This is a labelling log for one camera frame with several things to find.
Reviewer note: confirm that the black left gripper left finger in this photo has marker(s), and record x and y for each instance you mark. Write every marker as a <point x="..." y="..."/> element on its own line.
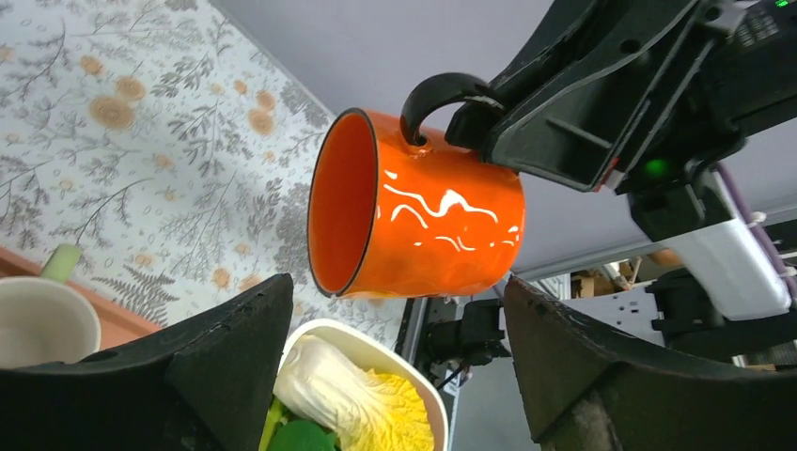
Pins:
<point x="204" y="383"/>

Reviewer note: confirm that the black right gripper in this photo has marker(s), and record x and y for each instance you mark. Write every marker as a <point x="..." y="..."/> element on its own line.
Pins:
<point x="602" y="85"/>

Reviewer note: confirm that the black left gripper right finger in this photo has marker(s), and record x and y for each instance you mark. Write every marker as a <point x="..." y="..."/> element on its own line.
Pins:
<point x="587" y="385"/>

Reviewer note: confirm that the light green mug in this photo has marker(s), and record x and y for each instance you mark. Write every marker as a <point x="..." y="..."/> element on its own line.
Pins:
<point x="43" y="320"/>

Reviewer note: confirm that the orange mug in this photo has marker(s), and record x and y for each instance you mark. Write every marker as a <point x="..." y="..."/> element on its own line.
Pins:
<point x="396" y="211"/>

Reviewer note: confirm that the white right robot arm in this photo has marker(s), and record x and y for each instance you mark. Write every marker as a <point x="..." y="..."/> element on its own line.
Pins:
<point x="751" y="293"/>

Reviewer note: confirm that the toy bok choy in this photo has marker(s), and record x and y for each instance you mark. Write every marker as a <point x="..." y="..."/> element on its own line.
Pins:
<point x="283" y="431"/>

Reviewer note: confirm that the salmon pink plastic tray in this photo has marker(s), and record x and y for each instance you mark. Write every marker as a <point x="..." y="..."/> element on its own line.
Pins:
<point x="119" y="325"/>

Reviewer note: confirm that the toy napa cabbage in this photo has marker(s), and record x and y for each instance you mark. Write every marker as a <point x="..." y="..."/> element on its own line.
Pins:
<point x="366" y="409"/>

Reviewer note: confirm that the white rectangular vegetable bin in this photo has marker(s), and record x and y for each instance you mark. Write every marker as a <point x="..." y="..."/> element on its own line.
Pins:
<point x="368" y="353"/>

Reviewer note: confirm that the floral patterned table cloth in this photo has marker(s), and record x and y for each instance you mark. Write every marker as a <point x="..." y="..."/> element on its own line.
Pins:
<point x="174" y="151"/>

